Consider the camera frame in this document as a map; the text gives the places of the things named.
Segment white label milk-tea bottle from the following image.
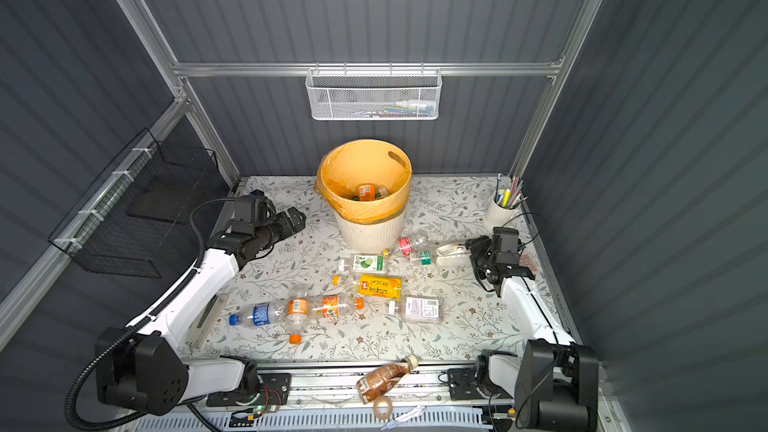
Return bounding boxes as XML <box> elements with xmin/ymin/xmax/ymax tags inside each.
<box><xmin>413</xmin><ymin>243</ymin><xmax>471</xmax><ymax>268</ymax></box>

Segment red label clear bottle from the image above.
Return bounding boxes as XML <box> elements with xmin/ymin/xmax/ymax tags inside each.
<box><xmin>395</xmin><ymin>232</ymin><xmax>432</xmax><ymax>261</ymax></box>

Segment blue label clear bottle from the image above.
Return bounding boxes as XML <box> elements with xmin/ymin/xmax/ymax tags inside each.
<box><xmin>228</xmin><ymin>301</ymin><xmax>287</xmax><ymax>328</ymax></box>

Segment orange juice bottle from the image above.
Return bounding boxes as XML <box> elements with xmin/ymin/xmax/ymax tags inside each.
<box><xmin>353</xmin><ymin>184</ymin><xmax>377</xmax><ymax>202</ymax></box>

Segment brown label tea bottle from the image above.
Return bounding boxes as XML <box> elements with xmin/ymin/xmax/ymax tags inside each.
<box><xmin>375</xmin><ymin>186</ymin><xmax>389</xmax><ymax>200</ymax></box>

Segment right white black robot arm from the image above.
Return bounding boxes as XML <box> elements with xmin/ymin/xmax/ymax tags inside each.
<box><xmin>464</xmin><ymin>227</ymin><xmax>599</xmax><ymax>431</ymax></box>

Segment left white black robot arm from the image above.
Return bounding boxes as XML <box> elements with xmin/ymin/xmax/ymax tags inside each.
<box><xmin>64</xmin><ymin>190</ymin><xmax>306</xmax><ymax>431</ymax></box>

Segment yellow bin liner bag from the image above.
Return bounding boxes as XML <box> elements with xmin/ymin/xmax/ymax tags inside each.
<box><xmin>315</xmin><ymin>139</ymin><xmax>413</xmax><ymax>224</ymax></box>

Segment cream ribbed waste bin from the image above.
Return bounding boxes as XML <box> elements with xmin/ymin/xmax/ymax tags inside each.
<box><xmin>333</xmin><ymin>210</ymin><xmax>406</xmax><ymax>254</ymax></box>

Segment pink calculator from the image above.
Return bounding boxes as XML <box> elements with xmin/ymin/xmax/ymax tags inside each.
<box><xmin>519</xmin><ymin>252</ymin><xmax>539</xmax><ymax>277</ymax></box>

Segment white pen holder cup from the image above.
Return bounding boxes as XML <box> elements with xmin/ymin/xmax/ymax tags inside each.
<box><xmin>484</xmin><ymin>189</ymin><xmax>519</xmax><ymax>230</ymax></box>

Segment floral table mat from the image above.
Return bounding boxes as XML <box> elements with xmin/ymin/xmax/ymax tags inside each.
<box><xmin>181</xmin><ymin>176</ymin><xmax>525</xmax><ymax>362</ymax></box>

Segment white label clear bottle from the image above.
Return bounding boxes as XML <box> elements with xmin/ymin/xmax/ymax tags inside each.
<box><xmin>388</xmin><ymin>296</ymin><xmax>442</xmax><ymax>323</ymax></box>

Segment orange label clear bottle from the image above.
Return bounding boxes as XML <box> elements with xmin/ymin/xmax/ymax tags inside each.
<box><xmin>284</xmin><ymin>285</ymin><xmax>309</xmax><ymax>345</ymax></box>

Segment orange label crushed bottle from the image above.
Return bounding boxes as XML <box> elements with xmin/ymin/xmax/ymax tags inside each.
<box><xmin>309</xmin><ymin>293</ymin><xmax>364</xmax><ymax>320</ymax></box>

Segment green label small bottle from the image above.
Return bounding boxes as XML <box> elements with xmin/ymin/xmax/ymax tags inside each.
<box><xmin>337</xmin><ymin>254</ymin><xmax>386</xmax><ymax>274</ymax></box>

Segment yellow label bottle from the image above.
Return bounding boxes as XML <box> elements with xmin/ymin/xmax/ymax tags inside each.
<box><xmin>332</xmin><ymin>274</ymin><xmax>403</xmax><ymax>300</ymax></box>

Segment white tube in basket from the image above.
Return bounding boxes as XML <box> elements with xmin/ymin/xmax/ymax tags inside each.
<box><xmin>395</xmin><ymin>99</ymin><xmax>437</xmax><ymax>113</ymax></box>

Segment masking tape roll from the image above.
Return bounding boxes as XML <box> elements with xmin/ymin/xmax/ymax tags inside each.
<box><xmin>372</xmin><ymin>396</ymin><xmax>393</xmax><ymax>421</ymax></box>

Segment black wire side basket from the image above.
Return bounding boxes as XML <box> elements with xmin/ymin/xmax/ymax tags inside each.
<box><xmin>48</xmin><ymin>129</ymin><xmax>226</xmax><ymax>279</ymax></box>

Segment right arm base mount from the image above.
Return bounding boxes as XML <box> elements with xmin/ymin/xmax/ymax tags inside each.
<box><xmin>447</xmin><ymin>366</ymin><xmax>512</xmax><ymax>401</ymax></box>

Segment white wire wall basket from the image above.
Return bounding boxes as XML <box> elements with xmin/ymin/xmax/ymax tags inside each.
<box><xmin>305</xmin><ymin>69</ymin><xmax>443</xmax><ymax>121</ymax></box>

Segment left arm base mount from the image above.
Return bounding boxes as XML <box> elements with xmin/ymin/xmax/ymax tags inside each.
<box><xmin>206</xmin><ymin>373</ymin><xmax>292</xmax><ymax>409</ymax></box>

